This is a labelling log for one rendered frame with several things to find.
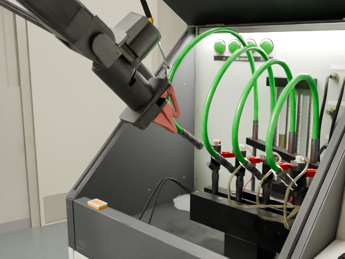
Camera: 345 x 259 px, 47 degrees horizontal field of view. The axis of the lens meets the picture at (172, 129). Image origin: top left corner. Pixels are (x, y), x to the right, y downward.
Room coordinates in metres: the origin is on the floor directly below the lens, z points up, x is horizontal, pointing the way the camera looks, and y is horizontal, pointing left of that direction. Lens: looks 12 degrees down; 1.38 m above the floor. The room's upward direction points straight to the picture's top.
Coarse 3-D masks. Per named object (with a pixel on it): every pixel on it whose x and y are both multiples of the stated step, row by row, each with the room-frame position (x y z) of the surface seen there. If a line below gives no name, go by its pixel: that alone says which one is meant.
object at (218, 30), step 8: (208, 32) 1.04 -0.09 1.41; (216, 32) 1.06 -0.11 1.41; (224, 32) 1.09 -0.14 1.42; (232, 32) 1.11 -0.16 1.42; (192, 40) 1.01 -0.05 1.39; (200, 40) 1.02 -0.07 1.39; (240, 40) 1.14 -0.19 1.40; (184, 48) 0.99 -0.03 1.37; (184, 56) 0.98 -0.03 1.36; (248, 56) 1.17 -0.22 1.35; (176, 64) 0.96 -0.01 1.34; (256, 88) 1.19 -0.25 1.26; (168, 96) 0.94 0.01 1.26; (256, 96) 1.20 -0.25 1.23; (256, 104) 1.20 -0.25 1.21; (256, 112) 1.20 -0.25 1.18; (256, 120) 1.20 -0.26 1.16
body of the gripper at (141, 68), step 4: (140, 64) 0.91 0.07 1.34; (136, 68) 0.90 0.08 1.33; (140, 68) 0.90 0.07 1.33; (144, 68) 0.91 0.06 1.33; (140, 72) 0.90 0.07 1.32; (144, 72) 0.91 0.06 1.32; (148, 72) 0.92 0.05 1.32; (144, 76) 0.90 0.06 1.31; (148, 76) 0.91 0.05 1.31; (152, 76) 0.92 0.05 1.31; (164, 76) 0.91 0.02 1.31; (168, 80) 0.91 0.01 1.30
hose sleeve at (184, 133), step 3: (183, 129) 0.98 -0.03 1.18; (183, 132) 0.97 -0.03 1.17; (186, 132) 0.98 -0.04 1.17; (180, 135) 0.98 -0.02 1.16; (183, 135) 0.98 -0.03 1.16; (186, 135) 0.98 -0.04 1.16; (189, 135) 0.99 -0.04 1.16; (192, 135) 1.00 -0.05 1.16; (186, 138) 0.99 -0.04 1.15; (189, 138) 0.99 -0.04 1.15; (192, 138) 1.00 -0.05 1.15; (195, 138) 1.01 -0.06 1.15; (189, 141) 1.00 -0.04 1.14; (192, 141) 1.00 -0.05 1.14; (195, 141) 1.00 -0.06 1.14; (198, 141) 1.01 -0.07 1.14; (195, 144) 1.01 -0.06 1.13; (198, 144) 1.01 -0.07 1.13
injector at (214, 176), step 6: (216, 150) 1.05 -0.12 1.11; (210, 156) 1.06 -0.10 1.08; (210, 162) 1.04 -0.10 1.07; (216, 162) 1.05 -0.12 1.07; (210, 168) 1.04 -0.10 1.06; (216, 168) 1.05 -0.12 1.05; (216, 174) 1.05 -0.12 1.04; (216, 180) 1.05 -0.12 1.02; (216, 186) 1.05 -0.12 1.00; (216, 192) 1.05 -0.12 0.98
